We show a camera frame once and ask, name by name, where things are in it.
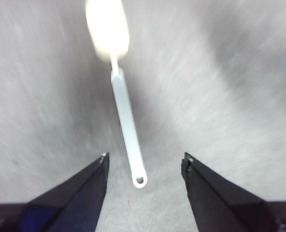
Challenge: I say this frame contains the grey-handled sponge cup brush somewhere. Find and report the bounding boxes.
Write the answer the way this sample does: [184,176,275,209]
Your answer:
[85,0,148,189]

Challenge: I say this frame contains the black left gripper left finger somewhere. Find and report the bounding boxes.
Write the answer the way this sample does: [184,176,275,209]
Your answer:
[0,152,110,232]

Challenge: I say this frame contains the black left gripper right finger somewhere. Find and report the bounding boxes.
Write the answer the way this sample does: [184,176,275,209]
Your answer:
[181,152,286,232]

